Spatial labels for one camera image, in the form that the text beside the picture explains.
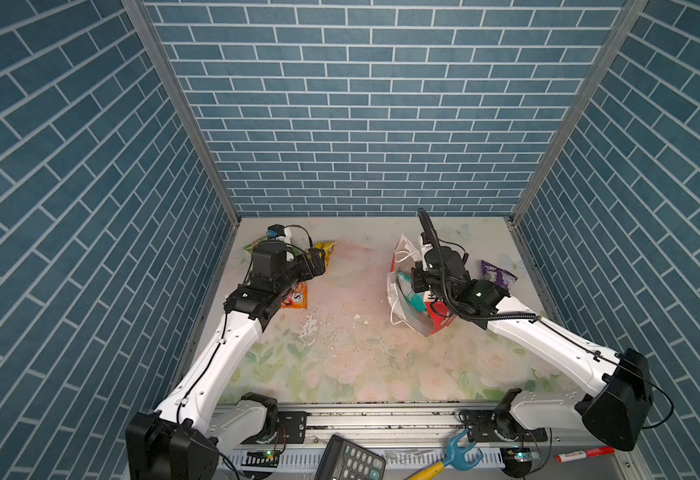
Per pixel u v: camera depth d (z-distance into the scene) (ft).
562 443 2.37
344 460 2.23
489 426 2.38
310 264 2.26
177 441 1.20
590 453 2.28
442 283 1.84
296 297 3.07
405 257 2.51
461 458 2.27
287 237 2.26
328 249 3.36
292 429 2.43
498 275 3.25
